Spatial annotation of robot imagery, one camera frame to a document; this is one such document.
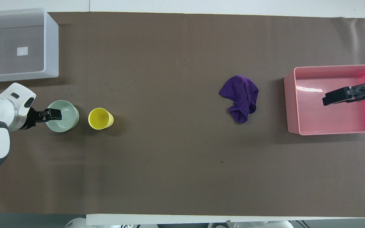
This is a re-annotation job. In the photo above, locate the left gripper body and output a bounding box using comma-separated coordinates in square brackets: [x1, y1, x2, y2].
[22, 107, 46, 130]

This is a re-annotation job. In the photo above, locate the pink plastic box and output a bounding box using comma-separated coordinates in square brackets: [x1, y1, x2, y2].
[284, 64, 365, 136]

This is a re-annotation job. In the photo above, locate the translucent white plastic box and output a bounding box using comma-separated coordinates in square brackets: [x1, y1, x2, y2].
[0, 8, 59, 83]

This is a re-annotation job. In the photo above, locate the pale green bowl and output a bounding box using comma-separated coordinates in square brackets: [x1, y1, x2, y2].
[45, 100, 80, 133]

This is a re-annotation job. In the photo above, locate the yellow plastic cup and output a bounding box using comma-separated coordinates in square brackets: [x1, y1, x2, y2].
[88, 108, 114, 130]

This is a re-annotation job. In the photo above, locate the purple cloth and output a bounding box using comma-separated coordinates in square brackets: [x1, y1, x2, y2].
[219, 75, 259, 124]

